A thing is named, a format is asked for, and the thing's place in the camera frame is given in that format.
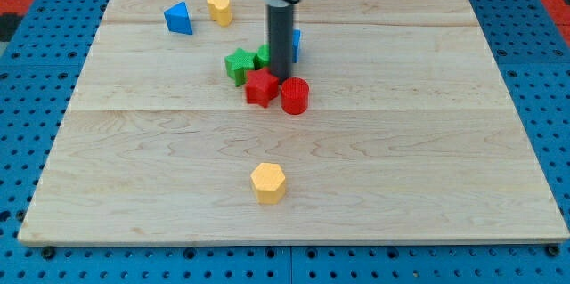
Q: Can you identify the red cylinder block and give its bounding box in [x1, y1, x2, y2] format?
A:
[281, 77, 310, 115]

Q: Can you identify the red star block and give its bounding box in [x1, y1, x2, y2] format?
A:
[245, 67, 279, 108]

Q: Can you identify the yellow hexagon block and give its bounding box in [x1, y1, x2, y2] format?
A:
[250, 163, 287, 205]

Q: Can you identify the green round block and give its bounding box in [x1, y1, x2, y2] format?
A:
[254, 44, 271, 69]

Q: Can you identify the green star block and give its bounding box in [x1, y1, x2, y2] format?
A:
[224, 48, 256, 87]

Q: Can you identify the blue block behind rod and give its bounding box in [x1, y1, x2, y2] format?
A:
[292, 29, 302, 63]

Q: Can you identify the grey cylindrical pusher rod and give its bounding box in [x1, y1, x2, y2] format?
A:
[267, 4, 295, 83]

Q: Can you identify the light wooden board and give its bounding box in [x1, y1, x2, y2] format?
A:
[19, 0, 569, 247]

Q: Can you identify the yellow heart block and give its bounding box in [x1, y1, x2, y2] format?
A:
[207, 0, 232, 27]

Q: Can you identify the blue triangle block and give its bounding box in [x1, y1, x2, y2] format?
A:
[164, 2, 193, 35]

